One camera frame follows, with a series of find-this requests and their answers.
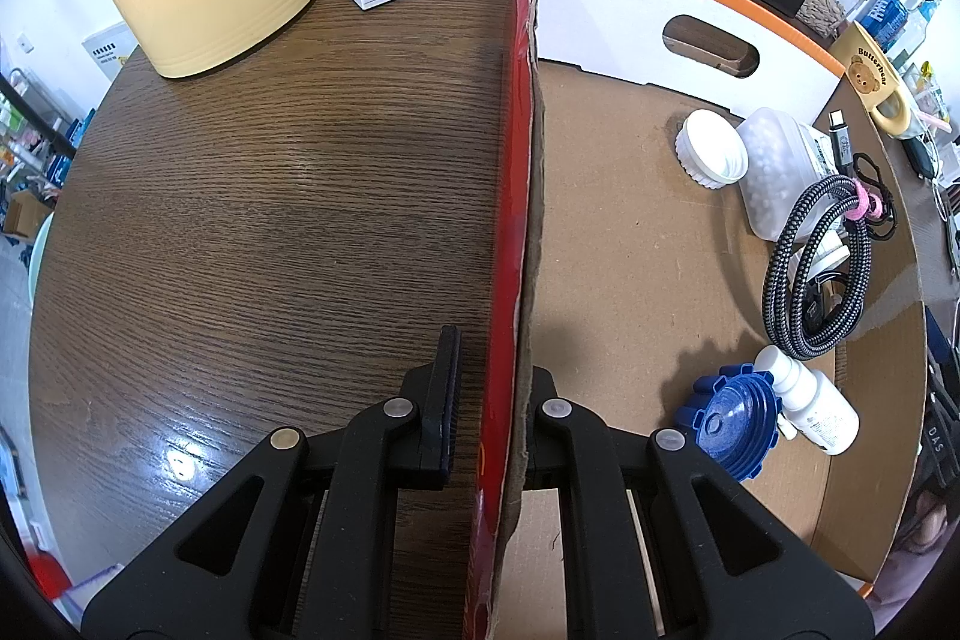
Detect red plastic item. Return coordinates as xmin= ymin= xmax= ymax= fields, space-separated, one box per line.
xmin=26 ymin=546 xmax=76 ymax=603

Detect white wide ribbed lid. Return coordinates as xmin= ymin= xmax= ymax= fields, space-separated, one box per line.
xmin=673 ymin=109 xmax=751 ymax=191

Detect orange red cardboard box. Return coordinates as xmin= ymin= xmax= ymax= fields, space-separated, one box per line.
xmin=461 ymin=0 xmax=931 ymax=640

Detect black braided cable coil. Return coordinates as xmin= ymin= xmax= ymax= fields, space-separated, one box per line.
xmin=763 ymin=111 xmax=897 ymax=362

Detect black zip pouch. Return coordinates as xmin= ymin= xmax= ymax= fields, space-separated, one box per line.
xmin=904 ymin=134 xmax=942 ymax=180

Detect clear glass bottle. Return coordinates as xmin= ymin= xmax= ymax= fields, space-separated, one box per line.
xmin=904 ymin=0 xmax=944 ymax=67

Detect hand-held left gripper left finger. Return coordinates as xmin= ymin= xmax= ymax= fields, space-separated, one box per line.
xmin=81 ymin=325 xmax=462 ymax=640

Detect yellow bear mug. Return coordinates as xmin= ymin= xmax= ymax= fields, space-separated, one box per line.
xmin=838 ymin=20 xmax=914 ymax=140

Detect person's right forearm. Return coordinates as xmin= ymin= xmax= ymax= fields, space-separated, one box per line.
xmin=874 ymin=490 xmax=953 ymax=600

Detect blue notched cap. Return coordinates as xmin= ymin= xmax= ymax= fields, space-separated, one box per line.
xmin=673 ymin=364 xmax=785 ymax=483

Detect white spray bottle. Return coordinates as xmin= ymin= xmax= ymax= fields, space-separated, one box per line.
xmin=752 ymin=345 xmax=861 ymax=459

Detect cluttered storage shelf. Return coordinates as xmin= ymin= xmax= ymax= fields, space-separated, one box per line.
xmin=0 ymin=32 xmax=98 ymax=251

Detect white yellow notice sign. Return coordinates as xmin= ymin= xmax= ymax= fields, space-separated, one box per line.
xmin=82 ymin=26 xmax=140 ymax=82

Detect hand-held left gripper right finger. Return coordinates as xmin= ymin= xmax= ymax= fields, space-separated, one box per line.
xmin=517 ymin=366 xmax=875 ymax=640

